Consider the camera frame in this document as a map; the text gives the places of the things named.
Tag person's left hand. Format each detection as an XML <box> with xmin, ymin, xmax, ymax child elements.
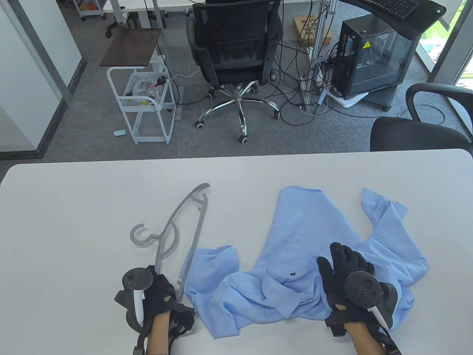
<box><xmin>142</xmin><ymin>264</ymin><xmax>178</xmax><ymax>327</ymax></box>

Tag person's right hand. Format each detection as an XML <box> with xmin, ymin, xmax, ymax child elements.
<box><xmin>317</xmin><ymin>242</ymin><xmax>375</xmax><ymax>325</ymax></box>

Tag light blue long-sleeve shirt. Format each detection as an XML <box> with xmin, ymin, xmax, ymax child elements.
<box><xmin>184</xmin><ymin>187</ymin><xmax>430</xmax><ymax>339</ymax></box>

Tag gray hanger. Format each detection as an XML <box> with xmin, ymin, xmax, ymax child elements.
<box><xmin>130</xmin><ymin>183</ymin><xmax>210</xmax><ymax>302</ymax></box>

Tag person's right forearm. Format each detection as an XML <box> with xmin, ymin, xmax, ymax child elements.
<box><xmin>347</xmin><ymin>322</ymin><xmax>387</xmax><ymax>355</ymax></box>

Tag person's left forearm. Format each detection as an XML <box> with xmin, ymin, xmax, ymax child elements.
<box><xmin>146</xmin><ymin>311</ymin><xmax>172</xmax><ymax>355</ymax></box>

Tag black tracking controller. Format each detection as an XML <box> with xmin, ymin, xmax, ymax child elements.
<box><xmin>344</xmin><ymin>272</ymin><xmax>399</xmax><ymax>329</ymax></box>
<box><xmin>115</xmin><ymin>267</ymin><xmax>154</xmax><ymax>328</ymax></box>

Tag black armchair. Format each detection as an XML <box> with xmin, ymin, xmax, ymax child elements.
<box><xmin>370</xmin><ymin>83</ymin><xmax>473</xmax><ymax>153</ymax></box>

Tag white papers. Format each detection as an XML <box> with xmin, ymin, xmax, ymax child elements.
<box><xmin>327</xmin><ymin>89</ymin><xmax>370</xmax><ymax>108</ymax></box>

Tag black computer trolley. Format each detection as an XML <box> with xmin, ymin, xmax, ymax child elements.
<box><xmin>364</xmin><ymin>87</ymin><xmax>398</xmax><ymax>111</ymax></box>

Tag white utility cart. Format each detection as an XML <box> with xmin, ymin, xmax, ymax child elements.
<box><xmin>106</xmin><ymin>61</ymin><xmax>177</xmax><ymax>145</ymax></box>

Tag black computer tower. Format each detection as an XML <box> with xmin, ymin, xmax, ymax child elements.
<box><xmin>330</xmin><ymin>15</ymin><xmax>422</xmax><ymax>100</ymax></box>

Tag clear bags of parts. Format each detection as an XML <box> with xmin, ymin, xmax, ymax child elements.
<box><xmin>124</xmin><ymin>72</ymin><xmax>167</xmax><ymax>106</ymax></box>

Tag cardboard box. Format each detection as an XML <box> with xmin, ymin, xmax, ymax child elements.
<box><xmin>292</xmin><ymin>15</ymin><xmax>333</xmax><ymax>47</ymax></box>

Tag black desk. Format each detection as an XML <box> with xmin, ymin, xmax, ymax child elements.
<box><xmin>338</xmin><ymin>0</ymin><xmax>447</xmax><ymax>39</ymax></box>

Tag black mesh office chair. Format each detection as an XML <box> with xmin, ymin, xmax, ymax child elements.
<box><xmin>187</xmin><ymin>0</ymin><xmax>284</xmax><ymax>145</ymax></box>

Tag brown wooden side table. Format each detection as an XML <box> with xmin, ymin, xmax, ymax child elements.
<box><xmin>99</xmin><ymin>28</ymin><xmax>163</xmax><ymax>68</ymax></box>

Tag black keyboard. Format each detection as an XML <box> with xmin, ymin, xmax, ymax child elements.
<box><xmin>364</xmin><ymin>0</ymin><xmax>420</xmax><ymax>20</ymax></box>

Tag white desk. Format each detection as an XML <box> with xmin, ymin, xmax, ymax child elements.
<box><xmin>103</xmin><ymin>0</ymin><xmax>202</xmax><ymax>28</ymax></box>

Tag white storage trolley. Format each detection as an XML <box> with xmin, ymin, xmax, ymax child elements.
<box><xmin>73</xmin><ymin>0</ymin><xmax>107</xmax><ymax>21</ymax></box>

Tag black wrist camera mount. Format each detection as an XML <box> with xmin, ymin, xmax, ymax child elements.
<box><xmin>168</xmin><ymin>303</ymin><xmax>195</xmax><ymax>335</ymax></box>
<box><xmin>325</xmin><ymin>314</ymin><xmax>350</xmax><ymax>337</ymax></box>

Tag tangle of black cables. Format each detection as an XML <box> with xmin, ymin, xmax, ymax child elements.
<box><xmin>273</xmin><ymin>0</ymin><xmax>446</xmax><ymax>126</ymax></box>

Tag aluminium frame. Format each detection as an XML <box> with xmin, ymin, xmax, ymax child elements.
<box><xmin>300</xmin><ymin>0</ymin><xmax>338</xmax><ymax>111</ymax></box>

